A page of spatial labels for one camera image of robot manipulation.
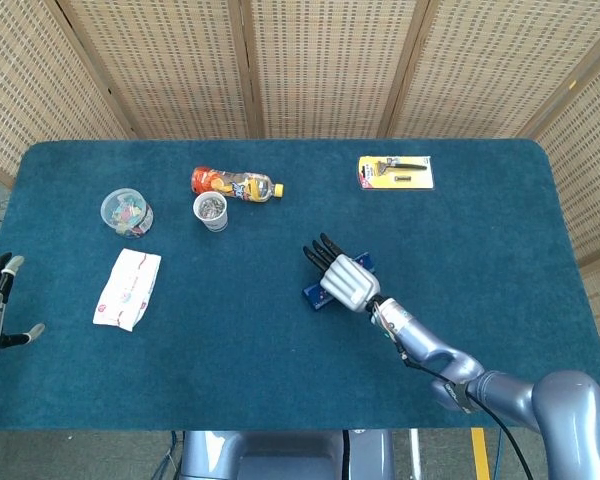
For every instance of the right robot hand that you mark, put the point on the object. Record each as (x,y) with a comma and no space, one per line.
(350,282)

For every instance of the blue glasses case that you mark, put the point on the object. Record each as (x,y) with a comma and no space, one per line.
(317,297)

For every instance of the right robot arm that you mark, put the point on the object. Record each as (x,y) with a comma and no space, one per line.
(555,405)

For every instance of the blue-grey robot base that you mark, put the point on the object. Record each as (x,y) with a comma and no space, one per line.
(285,457)

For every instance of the yellow razor blister pack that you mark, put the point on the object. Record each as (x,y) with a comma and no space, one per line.
(397,174)

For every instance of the white tissue pack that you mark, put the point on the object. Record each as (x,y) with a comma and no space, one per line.
(127,290)

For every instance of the teal table carpet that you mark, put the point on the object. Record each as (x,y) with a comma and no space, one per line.
(230,360)

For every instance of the orange drink bottle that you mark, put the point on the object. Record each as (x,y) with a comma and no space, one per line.
(240,187)

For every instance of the clear plastic cup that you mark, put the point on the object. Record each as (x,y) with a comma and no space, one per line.
(211,212)

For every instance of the clear jar of binder clips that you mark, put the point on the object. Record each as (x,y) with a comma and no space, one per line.
(126,212)

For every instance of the yellow floor tape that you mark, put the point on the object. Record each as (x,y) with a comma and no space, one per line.
(480,455)

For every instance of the woven folding screen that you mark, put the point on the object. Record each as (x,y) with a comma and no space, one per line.
(325,65)

